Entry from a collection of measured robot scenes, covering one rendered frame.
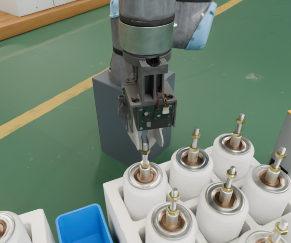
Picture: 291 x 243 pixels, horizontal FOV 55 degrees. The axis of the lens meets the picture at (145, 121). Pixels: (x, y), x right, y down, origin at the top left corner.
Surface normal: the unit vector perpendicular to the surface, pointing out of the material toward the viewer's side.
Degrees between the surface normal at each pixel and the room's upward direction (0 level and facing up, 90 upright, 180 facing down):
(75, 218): 88
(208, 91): 0
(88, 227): 88
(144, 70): 90
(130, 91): 0
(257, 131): 0
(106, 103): 90
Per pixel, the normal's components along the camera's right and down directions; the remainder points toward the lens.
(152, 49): 0.22, 0.61
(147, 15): 0.00, 0.62
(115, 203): 0.00, -0.79
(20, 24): 0.80, 0.37
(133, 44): -0.52, 0.53
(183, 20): -0.19, 0.47
